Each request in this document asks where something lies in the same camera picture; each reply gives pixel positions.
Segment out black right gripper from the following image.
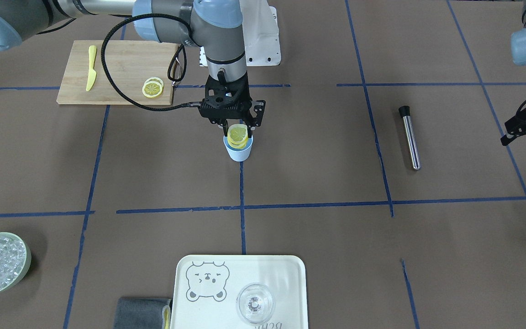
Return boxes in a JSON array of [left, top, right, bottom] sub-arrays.
[[199, 76, 266, 139]]

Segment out lemon slice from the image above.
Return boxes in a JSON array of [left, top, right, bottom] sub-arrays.
[[227, 123, 249, 149]]

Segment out steel muddler with black cap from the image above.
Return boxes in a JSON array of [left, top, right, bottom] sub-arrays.
[[398, 106, 421, 171]]

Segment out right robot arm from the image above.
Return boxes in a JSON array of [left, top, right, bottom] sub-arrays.
[[0, 0, 266, 138]]

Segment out light blue cup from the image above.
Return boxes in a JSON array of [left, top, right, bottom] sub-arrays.
[[223, 137, 254, 162]]

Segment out lemon slices on board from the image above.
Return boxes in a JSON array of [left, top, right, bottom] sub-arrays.
[[142, 77, 164, 98]]

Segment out wooden cutting board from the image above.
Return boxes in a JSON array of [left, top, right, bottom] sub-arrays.
[[57, 40, 178, 107]]

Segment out cream bear tray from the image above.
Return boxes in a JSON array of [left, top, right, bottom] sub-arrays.
[[170, 255, 309, 329]]

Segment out yellow plastic knife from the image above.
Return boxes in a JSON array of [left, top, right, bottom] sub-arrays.
[[85, 44, 97, 92]]

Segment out clear wine glass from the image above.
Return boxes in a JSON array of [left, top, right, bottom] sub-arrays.
[[236, 282, 275, 325]]

